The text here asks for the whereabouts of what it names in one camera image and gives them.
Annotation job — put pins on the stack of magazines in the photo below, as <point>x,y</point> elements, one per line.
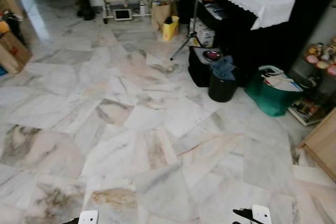
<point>306,110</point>

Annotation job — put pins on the shelf with small toys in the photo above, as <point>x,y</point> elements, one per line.
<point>321,59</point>

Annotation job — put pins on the light wooden furniture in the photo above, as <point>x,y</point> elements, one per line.
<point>321,144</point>

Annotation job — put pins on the green tote bag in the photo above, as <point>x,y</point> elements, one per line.
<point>268,99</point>

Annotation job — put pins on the black cabinet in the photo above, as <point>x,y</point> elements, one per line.
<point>273,38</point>

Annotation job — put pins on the black round bin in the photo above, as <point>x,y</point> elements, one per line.
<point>222,88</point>

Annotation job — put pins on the blue denim cloth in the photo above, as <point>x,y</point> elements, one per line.
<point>223,67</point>

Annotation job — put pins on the white lace cloth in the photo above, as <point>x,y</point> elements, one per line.
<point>262,1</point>

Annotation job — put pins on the black square case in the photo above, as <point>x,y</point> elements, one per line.
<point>198,69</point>

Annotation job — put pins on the white cardboard box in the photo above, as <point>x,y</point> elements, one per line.
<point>202,33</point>

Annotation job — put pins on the black tripod stand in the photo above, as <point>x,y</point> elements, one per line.
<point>195,9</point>

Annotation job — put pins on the yellow paper bag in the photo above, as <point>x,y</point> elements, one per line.
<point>170,29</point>

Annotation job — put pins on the brown paper bag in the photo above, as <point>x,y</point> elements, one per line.
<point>159,15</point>

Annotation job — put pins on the white bottle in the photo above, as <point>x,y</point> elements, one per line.
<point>142,7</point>

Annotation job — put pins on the white framed tablet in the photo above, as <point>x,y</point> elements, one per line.
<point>123,14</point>

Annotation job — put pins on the brown bag with red print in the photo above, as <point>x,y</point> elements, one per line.
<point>12,52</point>

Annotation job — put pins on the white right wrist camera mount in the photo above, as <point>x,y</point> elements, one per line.
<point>261,214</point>

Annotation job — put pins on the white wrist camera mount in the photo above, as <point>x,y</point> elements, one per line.
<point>88,217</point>
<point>261,214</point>

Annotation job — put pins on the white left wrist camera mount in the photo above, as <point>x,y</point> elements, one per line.
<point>88,217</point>

